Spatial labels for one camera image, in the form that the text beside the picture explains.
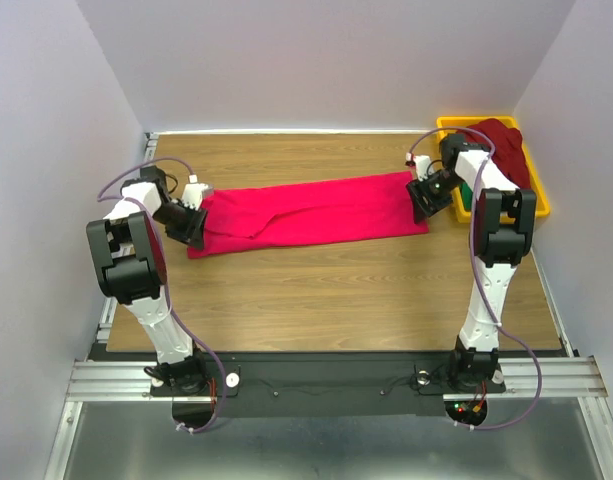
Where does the pink t shirt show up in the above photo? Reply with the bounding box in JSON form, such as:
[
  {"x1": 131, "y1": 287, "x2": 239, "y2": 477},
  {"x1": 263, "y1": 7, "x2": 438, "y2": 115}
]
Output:
[{"x1": 187, "y1": 172, "x2": 429, "y2": 259}]

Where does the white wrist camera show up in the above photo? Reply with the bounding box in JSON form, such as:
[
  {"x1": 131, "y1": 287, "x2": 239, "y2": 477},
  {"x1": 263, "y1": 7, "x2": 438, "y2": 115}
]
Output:
[
  {"x1": 181, "y1": 174, "x2": 214, "y2": 210},
  {"x1": 405, "y1": 152, "x2": 432, "y2": 180}
]

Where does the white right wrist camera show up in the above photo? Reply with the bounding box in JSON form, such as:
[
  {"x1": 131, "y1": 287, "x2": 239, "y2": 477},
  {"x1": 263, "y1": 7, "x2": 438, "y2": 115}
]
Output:
[{"x1": 405, "y1": 152, "x2": 432, "y2": 180}]

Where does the green t shirt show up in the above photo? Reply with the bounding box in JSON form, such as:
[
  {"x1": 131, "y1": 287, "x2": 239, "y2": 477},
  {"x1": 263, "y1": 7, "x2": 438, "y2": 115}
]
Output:
[{"x1": 460, "y1": 183, "x2": 473, "y2": 211}]

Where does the aluminium front rail frame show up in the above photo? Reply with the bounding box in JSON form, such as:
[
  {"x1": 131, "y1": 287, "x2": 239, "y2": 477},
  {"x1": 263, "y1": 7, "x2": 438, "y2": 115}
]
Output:
[{"x1": 45, "y1": 357, "x2": 613, "y2": 479}]

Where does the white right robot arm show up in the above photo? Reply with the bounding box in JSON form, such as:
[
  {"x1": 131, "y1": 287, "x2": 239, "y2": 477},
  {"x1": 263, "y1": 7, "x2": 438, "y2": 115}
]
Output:
[{"x1": 406, "y1": 127, "x2": 537, "y2": 390}]

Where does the aluminium right side rail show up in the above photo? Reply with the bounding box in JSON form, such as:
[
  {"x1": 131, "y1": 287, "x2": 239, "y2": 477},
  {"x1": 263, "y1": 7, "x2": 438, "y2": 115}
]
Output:
[{"x1": 531, "y1": 249, "x2": 579, "y2": 357}]

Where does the dark red t shirt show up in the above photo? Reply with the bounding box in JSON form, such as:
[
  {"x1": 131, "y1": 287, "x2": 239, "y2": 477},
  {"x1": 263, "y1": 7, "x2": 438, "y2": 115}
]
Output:
[{"x1": 469, "y1": 118, "x2": 531, "y2": 189}]

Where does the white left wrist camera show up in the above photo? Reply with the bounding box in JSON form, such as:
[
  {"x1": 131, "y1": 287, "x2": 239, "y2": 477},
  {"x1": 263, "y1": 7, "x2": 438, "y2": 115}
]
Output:
[{"x1": 181, "y1": 174, "x2": 214, "y2": 210}]

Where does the yellow plastic bin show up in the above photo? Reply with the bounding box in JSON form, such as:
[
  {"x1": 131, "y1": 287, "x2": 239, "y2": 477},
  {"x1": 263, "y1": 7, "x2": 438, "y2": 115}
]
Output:
[{"x1": 436, "y1": 116, "x2": 550, "y2": 218}]

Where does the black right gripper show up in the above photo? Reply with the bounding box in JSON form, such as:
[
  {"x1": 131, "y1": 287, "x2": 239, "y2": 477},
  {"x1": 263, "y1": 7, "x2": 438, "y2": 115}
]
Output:
[{"x1": 405, "y1": 170, "x2": 464, "y2": 223}]

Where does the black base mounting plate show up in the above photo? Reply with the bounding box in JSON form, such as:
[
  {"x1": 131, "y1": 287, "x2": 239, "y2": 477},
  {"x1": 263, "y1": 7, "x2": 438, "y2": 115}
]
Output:
[{"x1": 144, "y1": 352, "x2": 505, "y2": 422}]

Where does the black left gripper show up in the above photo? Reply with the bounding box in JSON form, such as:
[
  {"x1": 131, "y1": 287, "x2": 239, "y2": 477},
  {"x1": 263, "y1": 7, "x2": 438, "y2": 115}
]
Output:
[{"x1": 152, "y1": 200, "x2": 208, "y2": 251}]

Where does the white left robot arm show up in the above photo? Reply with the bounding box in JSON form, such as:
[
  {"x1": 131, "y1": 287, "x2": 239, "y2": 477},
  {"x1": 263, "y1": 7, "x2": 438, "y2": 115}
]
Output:
[{"x1": 86, "y1": 160, "x2": 212, "y2": 395}]

